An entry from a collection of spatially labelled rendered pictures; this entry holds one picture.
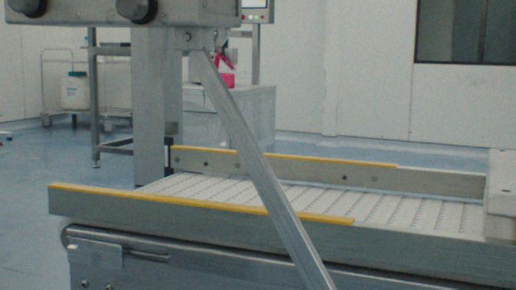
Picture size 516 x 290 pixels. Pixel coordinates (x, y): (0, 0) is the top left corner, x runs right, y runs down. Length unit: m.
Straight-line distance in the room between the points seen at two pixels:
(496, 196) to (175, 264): 0.31
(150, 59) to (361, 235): 0.51
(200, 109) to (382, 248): 2.97
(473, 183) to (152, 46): 0.50
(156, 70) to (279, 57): 5.39
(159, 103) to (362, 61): 5.13
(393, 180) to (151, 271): 0.34
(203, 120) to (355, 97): 2.83
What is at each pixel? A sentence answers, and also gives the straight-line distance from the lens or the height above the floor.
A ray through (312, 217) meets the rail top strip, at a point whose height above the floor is 0.87.
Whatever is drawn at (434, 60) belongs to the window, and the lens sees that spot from 5.84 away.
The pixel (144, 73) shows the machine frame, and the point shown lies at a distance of 0.94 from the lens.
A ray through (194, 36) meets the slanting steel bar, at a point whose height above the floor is 1.03.
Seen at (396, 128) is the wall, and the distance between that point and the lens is 5.95.
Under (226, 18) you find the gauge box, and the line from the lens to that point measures 0.59.
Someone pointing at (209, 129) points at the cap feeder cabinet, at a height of 0.52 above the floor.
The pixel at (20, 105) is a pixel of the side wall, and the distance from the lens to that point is 7.39.
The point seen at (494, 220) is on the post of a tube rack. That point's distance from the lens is 0.55.
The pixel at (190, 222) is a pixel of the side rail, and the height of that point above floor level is 0.85.
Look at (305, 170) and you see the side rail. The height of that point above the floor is 0.85.
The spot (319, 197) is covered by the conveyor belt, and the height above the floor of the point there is 0.83.
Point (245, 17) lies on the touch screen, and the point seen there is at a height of 1.18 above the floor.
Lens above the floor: 1.03
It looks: 10 degrees down
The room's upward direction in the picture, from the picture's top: 1 degrees clockwise
